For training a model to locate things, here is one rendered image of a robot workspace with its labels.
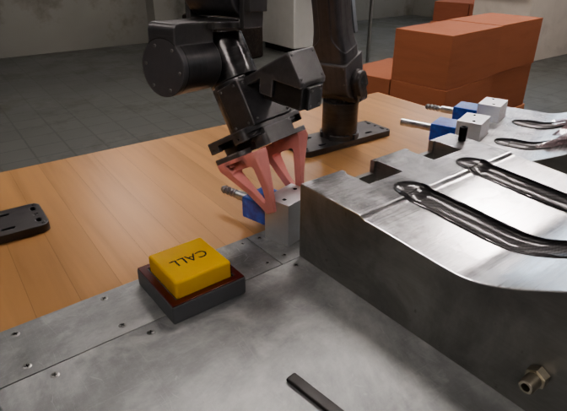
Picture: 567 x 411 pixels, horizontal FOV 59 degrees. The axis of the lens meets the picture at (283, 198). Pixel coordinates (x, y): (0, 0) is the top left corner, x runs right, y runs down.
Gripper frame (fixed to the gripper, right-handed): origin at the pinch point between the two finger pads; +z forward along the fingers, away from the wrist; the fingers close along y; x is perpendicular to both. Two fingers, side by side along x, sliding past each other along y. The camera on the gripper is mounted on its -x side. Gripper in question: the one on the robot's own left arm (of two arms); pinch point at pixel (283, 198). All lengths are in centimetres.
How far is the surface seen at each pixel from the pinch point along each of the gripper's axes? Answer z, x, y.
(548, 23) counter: -8, 106, 565
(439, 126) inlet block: 0.9, -6.2, 30.6
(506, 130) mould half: 5.7, -12.4, 38.7
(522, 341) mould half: 13.3, -26.2, -8.9
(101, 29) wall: -206, 493, 311
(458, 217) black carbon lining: 6.7, -19.1, 2.0
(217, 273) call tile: 2.9, -2.0, -14.1
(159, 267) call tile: 0.2, 1.5, -17.5
